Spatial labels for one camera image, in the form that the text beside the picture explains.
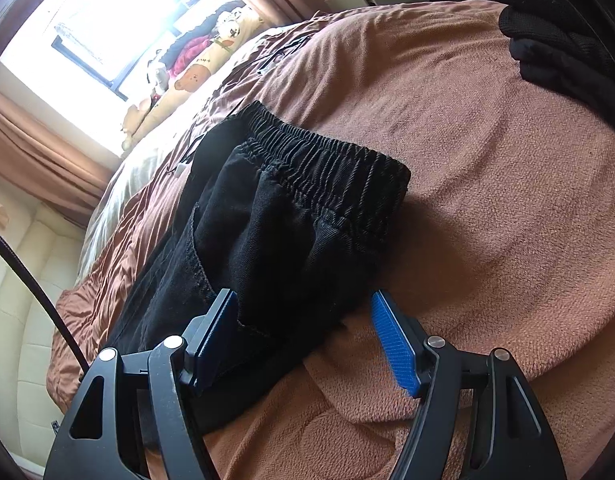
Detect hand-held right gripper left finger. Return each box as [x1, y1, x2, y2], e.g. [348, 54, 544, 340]
[44, 288, 238, 480]

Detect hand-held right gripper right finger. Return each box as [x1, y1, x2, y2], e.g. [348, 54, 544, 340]
[370, 290, 568, 480]

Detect black pants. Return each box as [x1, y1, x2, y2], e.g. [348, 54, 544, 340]
[105, 101, 412, 436]

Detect brown fleece blanket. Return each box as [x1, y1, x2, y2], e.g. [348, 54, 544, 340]
[45, 0, 615, 480]

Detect white bed sheet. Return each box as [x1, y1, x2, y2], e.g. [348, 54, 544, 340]
[78, 25, 313, 281]

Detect cream padded headboard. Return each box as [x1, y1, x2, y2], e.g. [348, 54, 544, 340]
[0, 200, 83, 466]

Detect bear print pillow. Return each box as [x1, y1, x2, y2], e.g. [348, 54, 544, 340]
[120, 7, 263, 151]

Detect red and black clothes pile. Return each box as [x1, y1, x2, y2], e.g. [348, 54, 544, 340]
[168, 2, 243, 76]

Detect stack of folded black clothes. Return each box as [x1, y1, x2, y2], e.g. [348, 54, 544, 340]
[480, 0, 615, 126]

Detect window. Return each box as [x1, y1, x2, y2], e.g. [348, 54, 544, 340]
[0, 0, 248, 161]

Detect thick black sleeved cable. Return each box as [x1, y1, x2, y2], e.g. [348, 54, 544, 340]
[0, 225, 88, 376]

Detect black charging cable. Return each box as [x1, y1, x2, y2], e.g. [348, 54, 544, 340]
[255, 35, 308, 77]

